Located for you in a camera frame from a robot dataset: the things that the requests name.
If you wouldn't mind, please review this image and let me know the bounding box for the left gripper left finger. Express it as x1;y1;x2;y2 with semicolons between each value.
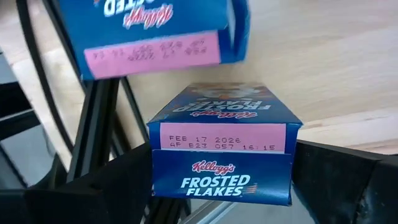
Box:
0;142;156;224

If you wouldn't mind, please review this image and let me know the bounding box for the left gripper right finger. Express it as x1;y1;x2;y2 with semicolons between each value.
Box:
292;139;398;224

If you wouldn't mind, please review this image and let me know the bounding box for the Frosted Flakes cereal box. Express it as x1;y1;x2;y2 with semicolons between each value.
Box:
58;0;251;81
146;82;304;207

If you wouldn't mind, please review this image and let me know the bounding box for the light wooden shelf board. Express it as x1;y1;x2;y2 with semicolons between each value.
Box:
124;0;398;155

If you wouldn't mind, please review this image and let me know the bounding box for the black table frame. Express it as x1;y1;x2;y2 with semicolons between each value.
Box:
0;77;193;224

